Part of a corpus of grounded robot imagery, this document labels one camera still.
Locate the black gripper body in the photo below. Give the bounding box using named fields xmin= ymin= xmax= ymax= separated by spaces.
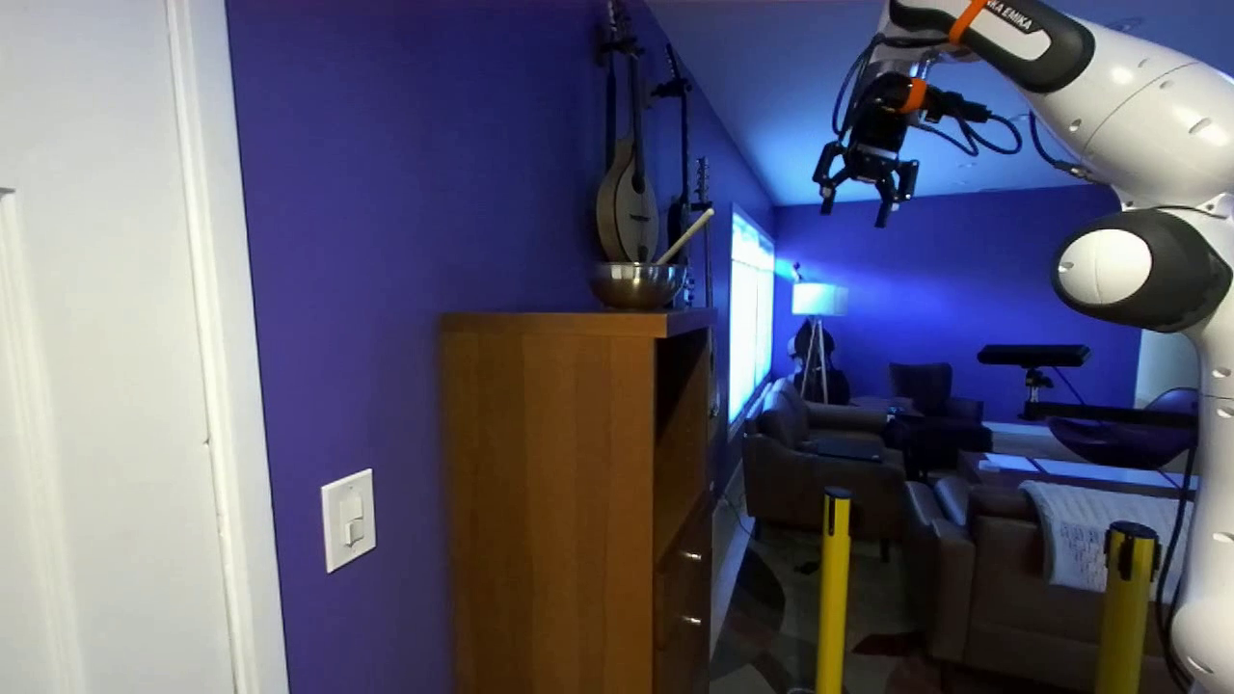
xmin=836 ymin=103 xmax=927 ymax=185

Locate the metal long-handled dishpan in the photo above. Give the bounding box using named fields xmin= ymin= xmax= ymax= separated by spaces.
xmin=586 ymin=204 xmax=720 ymax=311

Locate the brown wooden cabinet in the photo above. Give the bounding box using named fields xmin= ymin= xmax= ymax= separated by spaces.
xmin=436 ymin=303 xmax=720 ymax=694

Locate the glowing lamp on tripod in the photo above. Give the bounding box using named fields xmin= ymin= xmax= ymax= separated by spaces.
xmin=784 ymin=279 xmax=855 ymax=405

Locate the bright window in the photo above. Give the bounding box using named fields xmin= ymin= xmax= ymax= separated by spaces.
xmin=727 ymin=208 xmax=781 ymax=423

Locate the black chair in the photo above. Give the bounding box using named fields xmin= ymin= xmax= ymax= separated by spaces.
xmin=886 ymin=358 xmax=957 ymax=416

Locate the hanging mandolin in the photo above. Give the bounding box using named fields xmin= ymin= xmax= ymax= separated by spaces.
xmin=589 ymin=0 xmax=665 ymax=267

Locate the brown sofa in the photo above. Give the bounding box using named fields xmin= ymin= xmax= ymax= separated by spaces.
xmin=742 ymin=380 xmax=912 ymax=534

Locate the dark round bowl chair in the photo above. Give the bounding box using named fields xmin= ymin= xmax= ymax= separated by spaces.
xmin=1043 ymin=405 xmax=1203 ymax=474

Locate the white patterned blanket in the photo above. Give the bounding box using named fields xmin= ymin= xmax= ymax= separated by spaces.
xmin=1020 ymin=479 xmax=1207 ymax=603

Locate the brown armchair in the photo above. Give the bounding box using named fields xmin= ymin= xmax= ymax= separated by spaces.
xmin=901 ymin=469 xmax=1207 ymax=680

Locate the white panel door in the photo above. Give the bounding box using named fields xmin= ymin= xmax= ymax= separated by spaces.
xmin=0 ymin=0 xmax=293 ymax=694

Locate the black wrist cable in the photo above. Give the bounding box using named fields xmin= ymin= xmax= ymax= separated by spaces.
xmin=828 ymin=35 xmax=1099 ymax=180

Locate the hanging black string instrument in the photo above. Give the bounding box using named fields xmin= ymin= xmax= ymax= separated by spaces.
xmin=649 ymin=74 xmax=709 ymax=311

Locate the yellow black-capped post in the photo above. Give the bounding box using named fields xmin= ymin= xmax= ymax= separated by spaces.
xmin=815 ymin=487 xmax=860 ymax=694
xmin=1097 ymin=515 xmax=1165 ymax=694

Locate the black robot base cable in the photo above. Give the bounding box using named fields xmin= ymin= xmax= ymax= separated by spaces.
xmin=1155 ymin=479 xmax=1212 ymax=630

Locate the large white light switch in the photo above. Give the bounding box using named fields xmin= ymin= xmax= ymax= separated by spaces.
xmin=317 ymin=468 xmax=382 ymax=579

